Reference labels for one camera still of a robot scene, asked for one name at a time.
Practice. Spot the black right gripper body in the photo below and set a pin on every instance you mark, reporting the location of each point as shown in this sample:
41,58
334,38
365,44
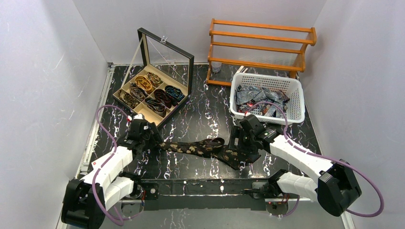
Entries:
236,142

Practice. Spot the white plastic basket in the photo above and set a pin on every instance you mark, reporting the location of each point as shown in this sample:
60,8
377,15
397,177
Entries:
295,112

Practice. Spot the brown rolled tie back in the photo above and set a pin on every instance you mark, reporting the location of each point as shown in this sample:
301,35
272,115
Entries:
155,80

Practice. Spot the orange wooden shoe rack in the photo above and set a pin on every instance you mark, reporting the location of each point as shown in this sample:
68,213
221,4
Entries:
260,45

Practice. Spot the brown patterned rolled tie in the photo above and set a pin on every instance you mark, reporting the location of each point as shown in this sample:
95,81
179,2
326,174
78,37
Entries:
137,92

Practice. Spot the black gold floral tie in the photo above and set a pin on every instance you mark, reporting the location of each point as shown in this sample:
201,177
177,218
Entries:
215,148

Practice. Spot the grey striped rolled tie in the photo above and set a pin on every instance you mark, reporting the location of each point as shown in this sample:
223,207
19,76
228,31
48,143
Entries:
156,106

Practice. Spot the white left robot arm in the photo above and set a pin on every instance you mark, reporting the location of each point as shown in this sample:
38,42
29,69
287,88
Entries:
87,200

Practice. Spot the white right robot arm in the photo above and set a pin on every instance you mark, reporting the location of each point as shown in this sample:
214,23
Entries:
331,184

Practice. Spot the gold rolled tie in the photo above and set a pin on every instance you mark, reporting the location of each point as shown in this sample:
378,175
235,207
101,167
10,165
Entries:
144,83

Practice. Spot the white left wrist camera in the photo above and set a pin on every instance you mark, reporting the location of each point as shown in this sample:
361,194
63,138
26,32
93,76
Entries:
138,117

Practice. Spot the olive patterned rolled tie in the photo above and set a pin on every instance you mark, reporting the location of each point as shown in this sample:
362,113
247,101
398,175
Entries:
128,99

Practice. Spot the small clear plastic cup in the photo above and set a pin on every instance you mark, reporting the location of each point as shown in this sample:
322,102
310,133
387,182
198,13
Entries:
216,67

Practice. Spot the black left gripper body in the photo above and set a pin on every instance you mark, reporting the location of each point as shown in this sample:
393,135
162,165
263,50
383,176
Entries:
152,137

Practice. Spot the blue black rolled tie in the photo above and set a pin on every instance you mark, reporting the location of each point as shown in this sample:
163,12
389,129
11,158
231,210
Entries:
174,93

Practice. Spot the black tie storage box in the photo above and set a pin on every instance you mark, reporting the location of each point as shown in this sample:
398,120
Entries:
163,85

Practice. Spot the grey ties in basket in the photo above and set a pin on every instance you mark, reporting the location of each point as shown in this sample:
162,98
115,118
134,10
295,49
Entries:
261,100

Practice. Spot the dark red rolled tie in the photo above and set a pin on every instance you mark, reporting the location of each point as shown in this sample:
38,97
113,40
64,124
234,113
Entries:
163,97

